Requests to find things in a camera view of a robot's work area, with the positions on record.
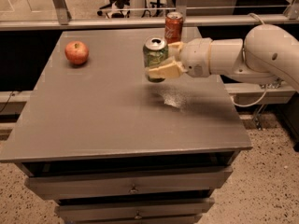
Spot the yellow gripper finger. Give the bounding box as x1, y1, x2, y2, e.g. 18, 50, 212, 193
168, 41, 184, 60
146, 57, 187, 79

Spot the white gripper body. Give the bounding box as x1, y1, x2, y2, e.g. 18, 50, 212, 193
179, 38, 212, 77

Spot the green soda can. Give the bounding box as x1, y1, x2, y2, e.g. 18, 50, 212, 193
143, 36, 168, 83

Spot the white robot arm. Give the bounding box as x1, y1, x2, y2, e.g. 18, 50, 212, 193
146, 24, 299, 91

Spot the orange coke can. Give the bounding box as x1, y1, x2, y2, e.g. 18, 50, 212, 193
164, 12, 183, 44

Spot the red apple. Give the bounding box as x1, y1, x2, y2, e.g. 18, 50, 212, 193
64, 41, 89, 65

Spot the grey drawer cabinet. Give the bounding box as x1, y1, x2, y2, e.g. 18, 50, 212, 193
1, 29, 250, 224

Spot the metal railing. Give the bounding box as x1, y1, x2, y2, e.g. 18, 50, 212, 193
0, 0, 298, 31

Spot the grey drawer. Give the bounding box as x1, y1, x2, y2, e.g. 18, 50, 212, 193
55, 198, 214, 222
25, 166, 233, 200

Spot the top grey drawer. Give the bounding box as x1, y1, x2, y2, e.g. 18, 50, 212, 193
25, 166, 233, 200

